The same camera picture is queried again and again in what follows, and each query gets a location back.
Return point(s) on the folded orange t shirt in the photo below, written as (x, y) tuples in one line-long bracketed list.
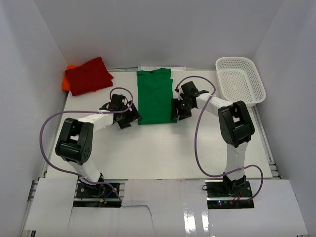
[(65, 82)]

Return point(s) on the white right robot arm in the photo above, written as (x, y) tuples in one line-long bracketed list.
[(236, 128)]

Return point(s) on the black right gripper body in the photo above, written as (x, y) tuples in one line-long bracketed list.
[(178, 111)]

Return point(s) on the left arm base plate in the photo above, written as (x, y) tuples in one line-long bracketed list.
[(102, 196)]

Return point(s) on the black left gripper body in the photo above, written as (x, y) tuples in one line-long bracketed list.
[(129, 119)]

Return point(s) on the green t shirt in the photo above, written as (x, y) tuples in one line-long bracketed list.
[(154, 96)]

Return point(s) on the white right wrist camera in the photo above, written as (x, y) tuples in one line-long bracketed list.
[(179, 92)]

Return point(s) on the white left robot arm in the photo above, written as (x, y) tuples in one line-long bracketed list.
[(74, 144)]

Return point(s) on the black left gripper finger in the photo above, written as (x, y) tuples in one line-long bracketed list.
[(134, 114), (124, 124)]

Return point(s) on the folded red t shirt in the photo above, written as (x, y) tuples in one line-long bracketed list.
[(89, 77)]

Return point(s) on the white perforated plastic basket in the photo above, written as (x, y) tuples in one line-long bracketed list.
[(238, 79)]

